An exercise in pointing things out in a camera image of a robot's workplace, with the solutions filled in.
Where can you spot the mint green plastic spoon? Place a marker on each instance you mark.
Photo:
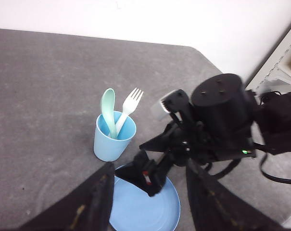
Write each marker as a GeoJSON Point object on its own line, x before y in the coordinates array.
{"type": "Point", "coordinates": [107, 110]}

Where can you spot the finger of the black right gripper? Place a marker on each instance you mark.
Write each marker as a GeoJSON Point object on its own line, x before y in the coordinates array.
{"type": "Point", "coordinates": [145, 173]}

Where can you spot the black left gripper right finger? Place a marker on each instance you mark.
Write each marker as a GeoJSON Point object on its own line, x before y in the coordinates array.
{"type": "Point", "coordinates": [215, 208]}

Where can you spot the white shelf unit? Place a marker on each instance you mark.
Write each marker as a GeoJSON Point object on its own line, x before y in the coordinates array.
{"type": "Point", "coordinates": [275, 74]}

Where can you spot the light blue plastic cup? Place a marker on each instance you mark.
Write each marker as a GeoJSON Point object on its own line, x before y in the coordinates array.
{"type": "Point", "coordinates": [108, 149]}

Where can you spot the blue plastic plate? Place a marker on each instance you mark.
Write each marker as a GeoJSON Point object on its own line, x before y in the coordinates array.
{"type": "Point", "coordinates": [134, 210]}

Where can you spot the white plastic fork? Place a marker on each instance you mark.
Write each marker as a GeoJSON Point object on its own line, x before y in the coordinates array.
{"type": "Point", "coordinates": [129, 106]}

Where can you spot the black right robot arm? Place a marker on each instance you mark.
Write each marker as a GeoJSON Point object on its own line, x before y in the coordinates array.
{"type": "Point", "coordinates": [271, 130]}

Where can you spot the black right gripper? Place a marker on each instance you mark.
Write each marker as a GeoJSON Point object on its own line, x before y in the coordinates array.
{"type": "Point", "coordinates": [211, 125]}

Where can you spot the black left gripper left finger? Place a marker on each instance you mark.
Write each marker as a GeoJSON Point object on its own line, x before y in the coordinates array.
{"type": "Point", "coordinates": [86, 208]}

